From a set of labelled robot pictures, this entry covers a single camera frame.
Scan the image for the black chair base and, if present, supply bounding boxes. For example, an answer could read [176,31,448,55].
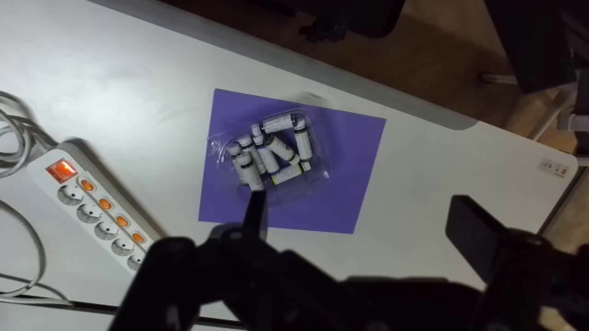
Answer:
[268,0,408,44]

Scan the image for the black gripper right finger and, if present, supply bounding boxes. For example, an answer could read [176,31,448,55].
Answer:
[443,193,589,331]

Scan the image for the white power strip cable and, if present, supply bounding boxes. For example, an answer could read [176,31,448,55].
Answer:
[0,90,71,307]

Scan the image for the white power strip orange switches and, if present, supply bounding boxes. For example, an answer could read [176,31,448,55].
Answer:
[25,140,163,274]

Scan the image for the clear plastic container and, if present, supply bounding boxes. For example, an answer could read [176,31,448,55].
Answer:
[209,97,333,198]

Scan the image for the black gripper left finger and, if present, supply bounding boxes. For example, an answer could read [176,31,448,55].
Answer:
[108,189,345,331]

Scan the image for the small white table sticker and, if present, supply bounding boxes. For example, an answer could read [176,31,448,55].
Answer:
[537,156,570,180]

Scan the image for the purple mat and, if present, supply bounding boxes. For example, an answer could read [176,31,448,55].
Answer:
[196,88,388,235]

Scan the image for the dark furniture block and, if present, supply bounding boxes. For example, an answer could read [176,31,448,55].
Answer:
[482,0,581,95]

